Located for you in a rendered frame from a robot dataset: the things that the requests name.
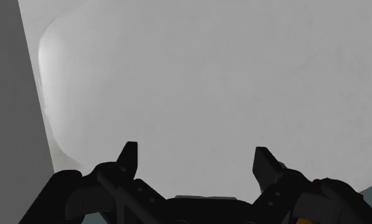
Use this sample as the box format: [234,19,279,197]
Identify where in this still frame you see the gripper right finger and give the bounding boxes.
[251,146,372,224]

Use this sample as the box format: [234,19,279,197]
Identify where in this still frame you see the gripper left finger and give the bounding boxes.
[18,141,168,224]

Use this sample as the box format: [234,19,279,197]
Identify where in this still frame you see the white rounded fixture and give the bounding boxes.
[18,0,372,204]

